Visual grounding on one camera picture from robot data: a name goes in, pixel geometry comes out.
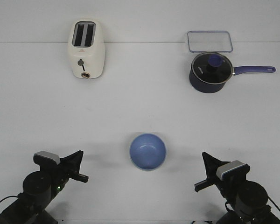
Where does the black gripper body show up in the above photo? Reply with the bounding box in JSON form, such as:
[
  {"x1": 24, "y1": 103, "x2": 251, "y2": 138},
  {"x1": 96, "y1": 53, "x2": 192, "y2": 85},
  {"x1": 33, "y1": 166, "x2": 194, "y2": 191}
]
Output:
[
  {"x1": 40, "y1": 163, "x2": 89, "y2": 194},
  {"x1": 194, "y1": 171, "x2": 247, "y2": 198}
]

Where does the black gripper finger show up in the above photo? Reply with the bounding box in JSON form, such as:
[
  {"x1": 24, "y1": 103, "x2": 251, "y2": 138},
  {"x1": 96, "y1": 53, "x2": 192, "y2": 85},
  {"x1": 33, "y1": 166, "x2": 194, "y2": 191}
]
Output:
[
  {"x1": 202, "y1": 153, "x2": 209, "y2": 180},
  {"x1": 202, "y1": 152, "x2": 229, "y2": 180},
  {"x1": 76, "y1": 150, "x2": 84, "y2": 174},
  {"x1": 61, "y1": 151, "x2": 77, "y2": 174}
]

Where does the blue plastic bowl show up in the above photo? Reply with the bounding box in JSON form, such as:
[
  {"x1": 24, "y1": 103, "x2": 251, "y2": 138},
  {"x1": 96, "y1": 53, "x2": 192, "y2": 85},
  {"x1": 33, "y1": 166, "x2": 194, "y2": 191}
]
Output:
[{"x1": 129, "y1": 133, "x2": 167, "y2": 171}]

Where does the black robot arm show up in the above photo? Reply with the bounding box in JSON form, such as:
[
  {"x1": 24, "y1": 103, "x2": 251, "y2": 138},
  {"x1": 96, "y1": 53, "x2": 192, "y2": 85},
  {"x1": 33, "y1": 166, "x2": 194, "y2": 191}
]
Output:
[
  {"x1": 0, "y1": 150, "x2": 89, "y2": 224},
  {"x1": 77, "y1": 152, "x2": 279, "y2": 224}
]

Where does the dark blue saucepan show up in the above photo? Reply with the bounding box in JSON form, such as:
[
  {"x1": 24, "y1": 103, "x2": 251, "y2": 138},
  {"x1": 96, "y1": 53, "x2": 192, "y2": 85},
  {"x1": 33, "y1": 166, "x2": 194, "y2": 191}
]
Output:
[{"x1": 189, "y1": 66, "x2": 276, "y2": 93}]

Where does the glass saucepan lid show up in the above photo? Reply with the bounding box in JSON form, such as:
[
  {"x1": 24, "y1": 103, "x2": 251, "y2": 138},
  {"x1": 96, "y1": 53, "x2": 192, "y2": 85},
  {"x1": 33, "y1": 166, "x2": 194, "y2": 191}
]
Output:
[{"x1": 191, "y1": 52, "x2": 233, "y2": 84}]

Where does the cream two-slot toaster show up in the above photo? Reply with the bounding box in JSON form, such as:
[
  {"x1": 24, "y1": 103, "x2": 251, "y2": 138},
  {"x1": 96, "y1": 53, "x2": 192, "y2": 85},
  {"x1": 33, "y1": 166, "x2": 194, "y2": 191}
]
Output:
[{"x1": 67, "y1": 19, "x2": 105, "y2": 79}]

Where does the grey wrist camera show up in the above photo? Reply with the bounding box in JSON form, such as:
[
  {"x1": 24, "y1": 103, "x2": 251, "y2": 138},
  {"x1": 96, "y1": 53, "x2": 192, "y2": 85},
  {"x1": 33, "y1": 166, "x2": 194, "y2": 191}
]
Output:
[
  {"x1": 216, "y1": 160, "x2": 250, "y2": 181},
  {"x1": 33, "y1": 151, "x2": 61, "y2": 166}
]

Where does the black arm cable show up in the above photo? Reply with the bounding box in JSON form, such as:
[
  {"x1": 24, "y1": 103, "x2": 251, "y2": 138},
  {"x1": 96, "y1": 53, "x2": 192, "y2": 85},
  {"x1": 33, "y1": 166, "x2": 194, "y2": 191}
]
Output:
[{"x1": 267, "y1": 196, "x2": 280, "y2": 222}]

